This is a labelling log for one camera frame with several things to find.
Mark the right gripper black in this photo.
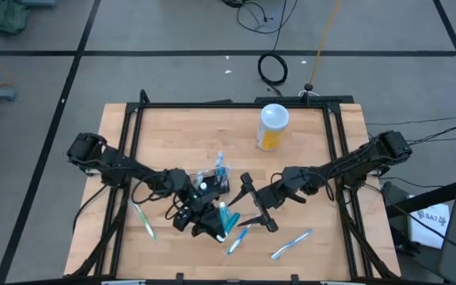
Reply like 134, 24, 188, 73
227, 168, 310, 234

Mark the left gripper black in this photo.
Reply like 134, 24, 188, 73
171, 188, 227, 243

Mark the black wire caddy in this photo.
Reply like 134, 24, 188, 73
186, 168, 231, 196

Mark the green toothbrush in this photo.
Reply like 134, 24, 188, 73
130, 200, 158, 241

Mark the white yellow wipes canister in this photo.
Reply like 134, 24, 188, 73
254, 103, 291, 152

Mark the black desk beam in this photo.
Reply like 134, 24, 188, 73
384, 173, 456, 221

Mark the white printed box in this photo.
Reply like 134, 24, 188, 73
407, 192, 451, 250

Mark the green fabric bag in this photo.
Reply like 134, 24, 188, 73
0, 0, 30, 35

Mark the black coiled cable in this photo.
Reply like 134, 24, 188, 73
256, 0, 292, 97

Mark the loose black cable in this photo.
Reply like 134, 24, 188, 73
235, 0, 298, 35

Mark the yellow cable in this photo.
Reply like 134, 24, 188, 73
309, 0, 342, 86

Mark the thin black floor cable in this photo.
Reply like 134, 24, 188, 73
409, 135, 456, 143
366, 114, 456, 127

